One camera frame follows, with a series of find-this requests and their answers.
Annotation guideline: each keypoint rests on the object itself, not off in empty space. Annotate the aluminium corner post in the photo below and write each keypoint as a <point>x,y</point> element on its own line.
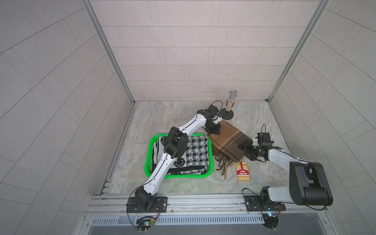
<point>317,15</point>
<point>105,44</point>

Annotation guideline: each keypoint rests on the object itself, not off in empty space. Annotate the clear tube on black stand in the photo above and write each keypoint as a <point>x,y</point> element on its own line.
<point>227,112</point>

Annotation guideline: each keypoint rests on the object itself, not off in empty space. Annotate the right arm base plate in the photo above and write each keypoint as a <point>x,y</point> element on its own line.
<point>255,203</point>

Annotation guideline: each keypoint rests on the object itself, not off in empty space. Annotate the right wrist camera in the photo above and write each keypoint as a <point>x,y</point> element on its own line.
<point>264,139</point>

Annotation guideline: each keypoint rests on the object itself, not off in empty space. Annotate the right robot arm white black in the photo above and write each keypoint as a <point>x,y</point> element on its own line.
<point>308,184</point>

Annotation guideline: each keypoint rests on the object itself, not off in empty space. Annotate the controller board with wires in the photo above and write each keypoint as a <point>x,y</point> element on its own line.
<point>146,222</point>
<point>271,219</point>

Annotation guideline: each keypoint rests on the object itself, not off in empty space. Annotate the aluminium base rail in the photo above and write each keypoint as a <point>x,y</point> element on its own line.
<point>182,204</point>

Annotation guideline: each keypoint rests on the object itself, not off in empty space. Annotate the red playing card box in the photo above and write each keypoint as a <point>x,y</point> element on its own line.
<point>242,172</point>

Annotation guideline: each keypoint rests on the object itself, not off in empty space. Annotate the green plastic basket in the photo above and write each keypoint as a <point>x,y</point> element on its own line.
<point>148,164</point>

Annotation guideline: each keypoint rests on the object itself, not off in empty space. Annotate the left controller board with wires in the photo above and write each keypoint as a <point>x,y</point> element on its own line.
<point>146,222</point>

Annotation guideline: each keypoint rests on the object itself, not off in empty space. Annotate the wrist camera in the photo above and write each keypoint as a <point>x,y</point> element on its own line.
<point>213,111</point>
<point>264,139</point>

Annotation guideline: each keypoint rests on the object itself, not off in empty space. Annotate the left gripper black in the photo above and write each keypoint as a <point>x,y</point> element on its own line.
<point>215,130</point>

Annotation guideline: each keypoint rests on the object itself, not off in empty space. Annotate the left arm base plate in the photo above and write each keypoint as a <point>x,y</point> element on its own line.
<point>133,206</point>

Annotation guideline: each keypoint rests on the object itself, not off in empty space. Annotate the black white smiley houndstooth scarf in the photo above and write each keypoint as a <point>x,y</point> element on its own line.
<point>196,155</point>

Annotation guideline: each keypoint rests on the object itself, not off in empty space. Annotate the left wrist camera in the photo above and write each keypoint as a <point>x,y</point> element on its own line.
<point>213,111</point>

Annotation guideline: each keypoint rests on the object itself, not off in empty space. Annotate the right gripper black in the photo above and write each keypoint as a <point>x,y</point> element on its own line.
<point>246,147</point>

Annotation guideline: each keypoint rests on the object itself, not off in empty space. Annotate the brown plaid fringed scarf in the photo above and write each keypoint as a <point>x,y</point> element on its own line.
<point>228,146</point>

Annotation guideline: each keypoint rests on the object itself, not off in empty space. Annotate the right aluminium corner post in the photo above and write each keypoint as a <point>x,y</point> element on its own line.
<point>317,15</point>

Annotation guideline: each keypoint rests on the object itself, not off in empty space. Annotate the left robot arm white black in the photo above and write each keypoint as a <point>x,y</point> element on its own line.
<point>174,147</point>

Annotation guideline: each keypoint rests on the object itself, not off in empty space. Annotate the left aluminium corner post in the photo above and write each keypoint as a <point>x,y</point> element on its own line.
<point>105,44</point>

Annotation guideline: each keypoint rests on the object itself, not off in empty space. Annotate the right controller board with wires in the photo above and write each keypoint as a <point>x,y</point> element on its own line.
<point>271,219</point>

